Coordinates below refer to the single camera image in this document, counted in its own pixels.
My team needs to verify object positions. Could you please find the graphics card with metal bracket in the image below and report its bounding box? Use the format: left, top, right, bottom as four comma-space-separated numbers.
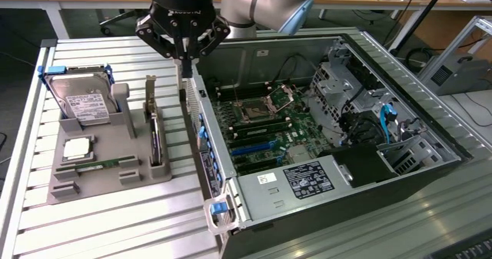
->
142, 74, 164, 167

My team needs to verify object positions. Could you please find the green RAM stick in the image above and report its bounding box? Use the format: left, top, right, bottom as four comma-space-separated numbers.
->
57, 159, 121, 172

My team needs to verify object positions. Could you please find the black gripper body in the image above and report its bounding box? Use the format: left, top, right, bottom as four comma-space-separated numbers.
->
148, 0, 216, 46

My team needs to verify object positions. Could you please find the silver perforated drive cage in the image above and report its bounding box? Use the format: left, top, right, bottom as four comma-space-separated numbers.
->
308, 37, 384, 133

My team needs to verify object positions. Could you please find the silver disk bay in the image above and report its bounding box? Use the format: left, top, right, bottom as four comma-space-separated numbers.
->
375, 134, 437, 176

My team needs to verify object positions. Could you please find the blue disk wire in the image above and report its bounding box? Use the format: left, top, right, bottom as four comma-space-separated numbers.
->
378, 103, 395, 145

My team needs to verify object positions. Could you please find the black office chair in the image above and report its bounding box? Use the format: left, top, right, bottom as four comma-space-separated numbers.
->
98, 7, 150, 36

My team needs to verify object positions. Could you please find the grey parts rack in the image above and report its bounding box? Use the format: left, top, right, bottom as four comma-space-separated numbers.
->
45, 82, 172, 205

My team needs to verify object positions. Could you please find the hard disk in blue caddy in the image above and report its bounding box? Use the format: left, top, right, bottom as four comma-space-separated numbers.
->
37, 64, 118, 126

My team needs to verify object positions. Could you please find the silver chipset heatsink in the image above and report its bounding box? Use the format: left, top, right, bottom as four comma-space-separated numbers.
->
287, 146, 311, 161

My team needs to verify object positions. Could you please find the silver CPU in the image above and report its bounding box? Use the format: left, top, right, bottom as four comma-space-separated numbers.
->
62, 138, 93, 159

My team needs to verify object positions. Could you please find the long black expansion slot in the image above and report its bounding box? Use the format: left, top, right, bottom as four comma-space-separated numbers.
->
236, 163, 284, 176
232, 155, 280, 168
228, 134, 272, 148

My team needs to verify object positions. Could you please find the open black PC case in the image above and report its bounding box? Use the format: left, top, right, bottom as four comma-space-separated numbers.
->
176, 33, 474, 259

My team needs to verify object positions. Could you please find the metal socket cover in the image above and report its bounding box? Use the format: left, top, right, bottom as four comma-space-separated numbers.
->
263, 83, 297, 111

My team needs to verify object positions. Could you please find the CPU socket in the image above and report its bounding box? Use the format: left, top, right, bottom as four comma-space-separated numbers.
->
233, 97, 277, 123

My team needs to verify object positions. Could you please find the grey computer tower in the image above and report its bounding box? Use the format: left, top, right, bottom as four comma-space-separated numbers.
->
416, 51, 492, 97

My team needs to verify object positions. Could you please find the green motherboard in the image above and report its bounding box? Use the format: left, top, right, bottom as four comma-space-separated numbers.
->
208, 80, 330, 177

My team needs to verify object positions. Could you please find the black keyboard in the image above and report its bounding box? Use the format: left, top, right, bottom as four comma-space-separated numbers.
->
426, 235, 492, 259

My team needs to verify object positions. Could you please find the installed RAM stick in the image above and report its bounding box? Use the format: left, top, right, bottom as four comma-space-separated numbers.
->
233, 121, 292, 135

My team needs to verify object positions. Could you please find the aluminium profile frame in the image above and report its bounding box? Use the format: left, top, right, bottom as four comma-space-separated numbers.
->
435, 14, 492, 70

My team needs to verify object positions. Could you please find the grey power supply unit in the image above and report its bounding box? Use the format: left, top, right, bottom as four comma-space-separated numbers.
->
233, 154, 352, 223

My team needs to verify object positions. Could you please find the black tripod pole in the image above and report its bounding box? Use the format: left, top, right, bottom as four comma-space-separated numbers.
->
387, 0, 453, 52

